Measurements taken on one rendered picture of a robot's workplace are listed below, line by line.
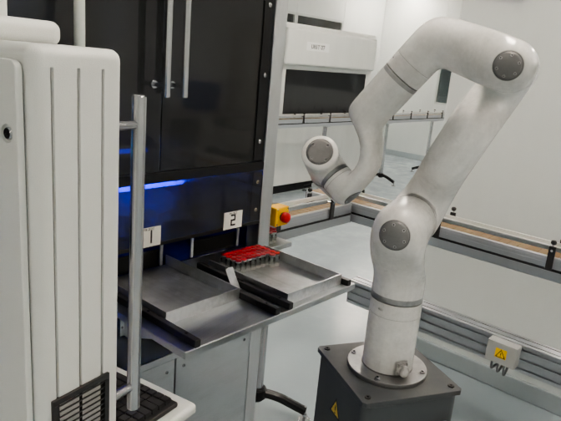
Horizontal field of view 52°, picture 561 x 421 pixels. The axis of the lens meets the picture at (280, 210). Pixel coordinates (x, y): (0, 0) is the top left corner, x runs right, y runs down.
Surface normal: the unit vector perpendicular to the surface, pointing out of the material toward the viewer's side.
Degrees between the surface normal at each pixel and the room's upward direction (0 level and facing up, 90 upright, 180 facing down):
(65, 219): 90
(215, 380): 90
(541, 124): 90
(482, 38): 57
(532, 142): 90
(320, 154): 63
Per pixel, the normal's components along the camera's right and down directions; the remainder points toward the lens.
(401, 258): -0.30, 0.73
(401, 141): -0.66, 0.14
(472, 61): -0.92, 0.01
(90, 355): 0.85, 0.21
